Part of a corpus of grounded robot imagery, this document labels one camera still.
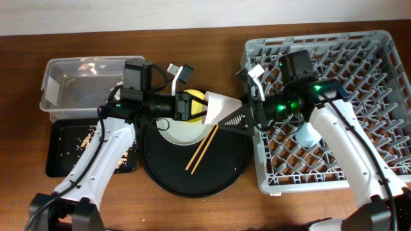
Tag grey dishwasher rack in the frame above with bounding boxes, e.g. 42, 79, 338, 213
240, 31, 410, 196

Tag yellow bowl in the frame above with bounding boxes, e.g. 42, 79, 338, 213
184, 89, 205, 123

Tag food scraps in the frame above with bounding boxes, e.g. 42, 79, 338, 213
59, 124, 131, 171

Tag round black serving tray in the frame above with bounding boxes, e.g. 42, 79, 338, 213
138, 121, 252, 198

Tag wooden chopstick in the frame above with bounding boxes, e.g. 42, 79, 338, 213
191, 125, 219, 175
185, 125, 216, 171

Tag white tissue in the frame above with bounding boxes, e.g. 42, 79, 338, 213
109, 84, 123, 98

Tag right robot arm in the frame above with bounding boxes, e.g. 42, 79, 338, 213
218, 50, 410, 230

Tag wooden chopstick left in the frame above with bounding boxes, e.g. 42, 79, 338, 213
185, 125, 216, 171

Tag clear plastic waste bin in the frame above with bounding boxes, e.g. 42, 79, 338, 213
39, 56, 129, 122

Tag black rectangular tray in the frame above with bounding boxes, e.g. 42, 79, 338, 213
45, 118, 139, 178

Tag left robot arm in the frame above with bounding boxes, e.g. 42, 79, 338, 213
25, 58, 208, 230

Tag wooden chopstick right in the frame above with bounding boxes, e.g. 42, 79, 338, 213
191, 125, 219, 175

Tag pink plastic cup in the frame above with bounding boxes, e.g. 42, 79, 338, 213
202, 91, 243, 125

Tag grey round plate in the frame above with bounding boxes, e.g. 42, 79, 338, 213
156, 118, 212, 146

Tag blue plastic cup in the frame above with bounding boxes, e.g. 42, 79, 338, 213
295, 123, 322, 148

